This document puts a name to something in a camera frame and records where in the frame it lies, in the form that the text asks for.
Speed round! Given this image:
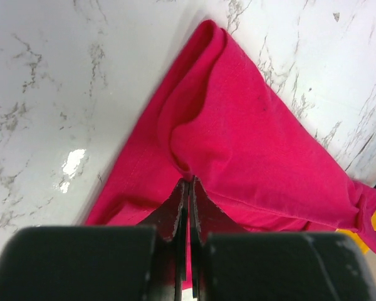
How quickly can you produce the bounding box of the yellow plastic tray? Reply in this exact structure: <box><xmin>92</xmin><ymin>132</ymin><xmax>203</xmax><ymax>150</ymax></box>
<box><xmin>336</xmin><ymin>212</ymin><xmax>376</xmax><ymax>254</ymax></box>

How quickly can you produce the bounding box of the red t-shirt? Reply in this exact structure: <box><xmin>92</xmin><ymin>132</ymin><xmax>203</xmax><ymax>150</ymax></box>
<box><xmin>84</xmin><ymin>19</ymin><xmax>376</xmax><ymax>290</ymax></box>

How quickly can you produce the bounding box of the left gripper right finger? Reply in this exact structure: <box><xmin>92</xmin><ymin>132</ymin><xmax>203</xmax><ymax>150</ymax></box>
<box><xmin>189</xmin><ymin>177</ymin><xmax>247</xmax><ymax>300</ymax></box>

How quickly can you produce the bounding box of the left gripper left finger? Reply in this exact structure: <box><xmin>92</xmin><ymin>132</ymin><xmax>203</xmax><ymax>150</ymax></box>
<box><xmin>140</xmin><ymin>179</ymin><xmax>189</xmax><ymax>300</ymax></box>

